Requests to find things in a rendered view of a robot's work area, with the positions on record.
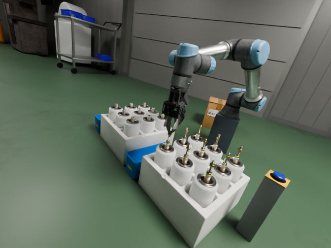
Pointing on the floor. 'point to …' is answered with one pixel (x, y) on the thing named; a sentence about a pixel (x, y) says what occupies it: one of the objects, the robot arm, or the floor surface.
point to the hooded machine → (66, 32)
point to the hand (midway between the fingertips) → (171, 129)
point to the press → (26, 26)
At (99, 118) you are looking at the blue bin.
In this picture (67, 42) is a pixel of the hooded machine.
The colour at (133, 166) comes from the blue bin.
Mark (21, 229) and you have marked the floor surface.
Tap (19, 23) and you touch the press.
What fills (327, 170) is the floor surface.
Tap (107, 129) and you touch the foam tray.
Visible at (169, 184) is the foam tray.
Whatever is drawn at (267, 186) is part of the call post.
